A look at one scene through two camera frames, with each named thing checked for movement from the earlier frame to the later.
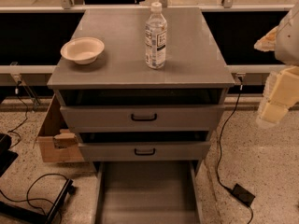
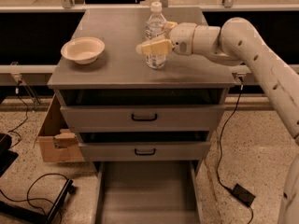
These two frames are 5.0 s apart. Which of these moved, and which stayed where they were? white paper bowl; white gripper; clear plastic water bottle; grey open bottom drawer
Moved: white gripper
Stayed: clear plastic water bottle; grey open bottom drawer; white paper bowl
